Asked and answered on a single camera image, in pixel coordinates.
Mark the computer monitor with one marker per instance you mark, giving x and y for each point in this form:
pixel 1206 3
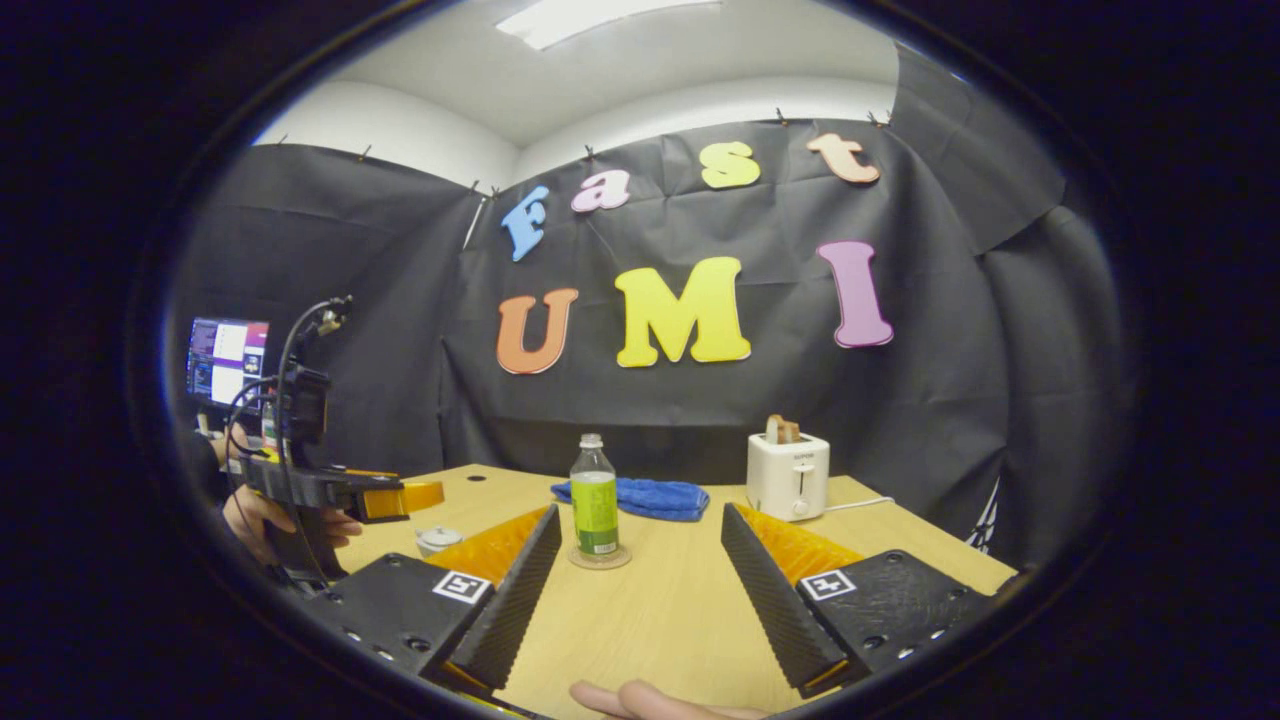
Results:
pixel 228 360

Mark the green label water bottle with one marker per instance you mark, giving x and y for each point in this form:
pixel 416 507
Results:
pixel 595 510

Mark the blue towel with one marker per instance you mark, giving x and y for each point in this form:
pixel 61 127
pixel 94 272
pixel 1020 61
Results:
pixel 650 497

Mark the brown toast slice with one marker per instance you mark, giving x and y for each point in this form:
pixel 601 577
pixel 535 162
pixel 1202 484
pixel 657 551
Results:
pixel 782 430

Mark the round brown coaster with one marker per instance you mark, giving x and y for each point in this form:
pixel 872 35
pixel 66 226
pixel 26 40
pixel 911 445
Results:
pixel 600 562

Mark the red-capped clear bottle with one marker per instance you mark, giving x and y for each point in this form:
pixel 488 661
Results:
pixel 269 425

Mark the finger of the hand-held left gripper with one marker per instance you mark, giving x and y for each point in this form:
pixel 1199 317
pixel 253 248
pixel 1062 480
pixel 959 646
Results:
pixel 385 505
pixel 365 475

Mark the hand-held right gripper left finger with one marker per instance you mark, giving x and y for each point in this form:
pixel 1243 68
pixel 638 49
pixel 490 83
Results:
pixel 515 600

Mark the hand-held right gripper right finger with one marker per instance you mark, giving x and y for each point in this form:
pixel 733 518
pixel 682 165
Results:
pixel 770 610

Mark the black backdrop cloth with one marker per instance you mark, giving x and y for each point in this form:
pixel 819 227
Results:
pixel 950 350

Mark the white toaster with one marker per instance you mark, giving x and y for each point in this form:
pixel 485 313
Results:
pixel 788 480

